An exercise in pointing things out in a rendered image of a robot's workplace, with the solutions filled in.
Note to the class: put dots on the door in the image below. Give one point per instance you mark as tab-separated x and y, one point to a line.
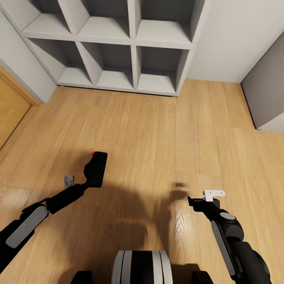
15	101

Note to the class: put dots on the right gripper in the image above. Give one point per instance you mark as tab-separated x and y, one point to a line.
200	205

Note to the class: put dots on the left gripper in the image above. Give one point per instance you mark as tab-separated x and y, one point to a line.
73	193

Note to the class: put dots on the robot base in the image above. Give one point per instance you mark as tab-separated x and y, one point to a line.
85	277

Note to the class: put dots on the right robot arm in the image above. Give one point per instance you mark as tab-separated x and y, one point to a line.
244	265

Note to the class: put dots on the desk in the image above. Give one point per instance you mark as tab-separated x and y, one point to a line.
264	89

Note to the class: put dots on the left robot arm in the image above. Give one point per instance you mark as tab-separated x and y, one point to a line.
18	232

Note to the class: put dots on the digital camera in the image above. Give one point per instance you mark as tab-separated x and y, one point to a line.
96	168

